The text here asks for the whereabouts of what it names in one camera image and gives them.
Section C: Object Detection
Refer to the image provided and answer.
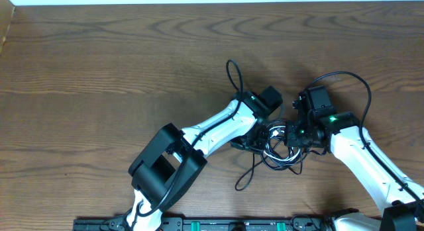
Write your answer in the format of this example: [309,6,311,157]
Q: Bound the white USB cable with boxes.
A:
[263,124,302,166]

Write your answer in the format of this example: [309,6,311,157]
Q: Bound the black USB cable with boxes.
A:
[234,120,311,192]

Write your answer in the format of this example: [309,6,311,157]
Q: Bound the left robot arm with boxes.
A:
[124,86,282,230]

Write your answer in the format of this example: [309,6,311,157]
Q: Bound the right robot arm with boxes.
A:
[285,86,423,230]

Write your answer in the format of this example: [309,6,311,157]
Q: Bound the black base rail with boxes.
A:
[72,216,334,231]

